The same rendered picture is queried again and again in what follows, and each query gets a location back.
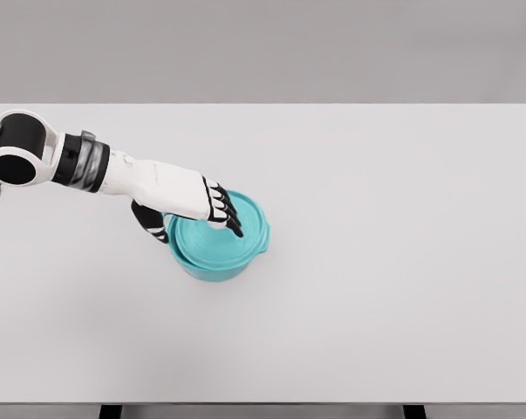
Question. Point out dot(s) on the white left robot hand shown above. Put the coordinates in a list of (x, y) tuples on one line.
[(179, 194)]

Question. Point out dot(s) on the teal pot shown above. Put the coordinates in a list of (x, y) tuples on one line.
[(214, 271)]

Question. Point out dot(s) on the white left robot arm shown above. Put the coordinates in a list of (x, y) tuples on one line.
[(84, 161)]

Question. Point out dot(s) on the teal pot lid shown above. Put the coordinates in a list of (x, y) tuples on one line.
[(210, 244)]

